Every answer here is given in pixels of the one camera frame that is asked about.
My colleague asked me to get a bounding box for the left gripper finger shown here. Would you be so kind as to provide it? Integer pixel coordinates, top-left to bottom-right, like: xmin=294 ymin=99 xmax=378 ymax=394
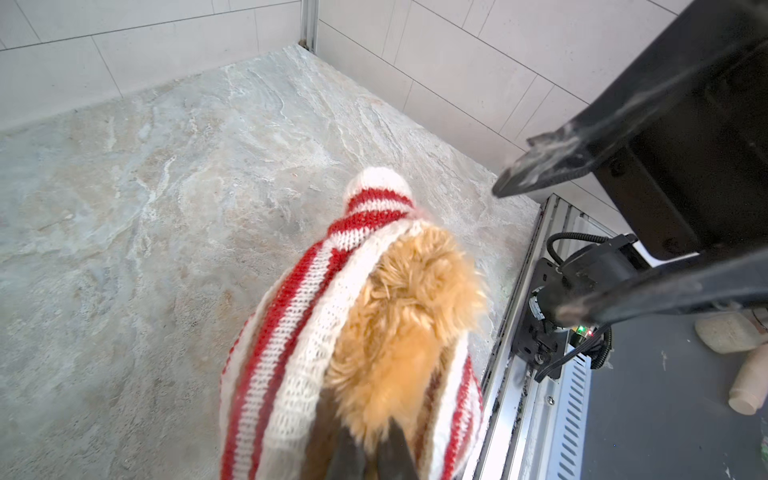
xmin=554 ymin=243 xmax=767 ymax=326
xmin=492 ymin=1 xmax=767 ymax=198

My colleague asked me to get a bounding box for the brown plush teddy bear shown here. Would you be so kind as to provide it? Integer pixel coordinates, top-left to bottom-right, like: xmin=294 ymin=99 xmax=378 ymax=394
xmin=300 ymin=225 xmax=487 ymax=479

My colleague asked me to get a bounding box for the red white striped knit sweater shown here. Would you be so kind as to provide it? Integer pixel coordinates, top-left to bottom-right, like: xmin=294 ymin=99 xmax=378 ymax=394
xmin=219 ymin=167 xmax=483 ymax=479

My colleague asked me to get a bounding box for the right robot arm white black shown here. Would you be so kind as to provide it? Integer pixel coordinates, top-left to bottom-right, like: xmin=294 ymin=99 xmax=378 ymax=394
xmin=526 ymin=232 xmax=703 ymax=328

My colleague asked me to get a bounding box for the white plastic bottle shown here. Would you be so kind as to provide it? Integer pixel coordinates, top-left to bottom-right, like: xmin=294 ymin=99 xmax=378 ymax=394
xmin=694 ymin=305 xmax=768 ymax=416

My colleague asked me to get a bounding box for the white ventilation grille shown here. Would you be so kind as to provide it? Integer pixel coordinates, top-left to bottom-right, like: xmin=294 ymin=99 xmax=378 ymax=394
xmin=544 ymin=354 xmax=591 ymax=480

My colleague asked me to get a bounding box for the right black corrugated cable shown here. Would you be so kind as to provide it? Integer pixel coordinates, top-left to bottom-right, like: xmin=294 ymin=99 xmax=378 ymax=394
xmin=533 ymin=231 xmax=613 ymax=384

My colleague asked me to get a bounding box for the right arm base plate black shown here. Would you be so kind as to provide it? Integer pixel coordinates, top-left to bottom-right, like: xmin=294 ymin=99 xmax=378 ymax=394
xmin=512 ymin=258 xmax=570 ymax=375

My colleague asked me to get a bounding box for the aluminium mounting rail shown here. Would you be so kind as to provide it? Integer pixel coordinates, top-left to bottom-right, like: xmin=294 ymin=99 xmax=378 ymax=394
xmin=462 ymin=194 xmax=609 ymax=479

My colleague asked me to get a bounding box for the right aluminium corner post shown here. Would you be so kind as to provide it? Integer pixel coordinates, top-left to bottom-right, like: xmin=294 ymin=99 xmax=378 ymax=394
xmin=299 ymin=0 xmax=319 ymax=53

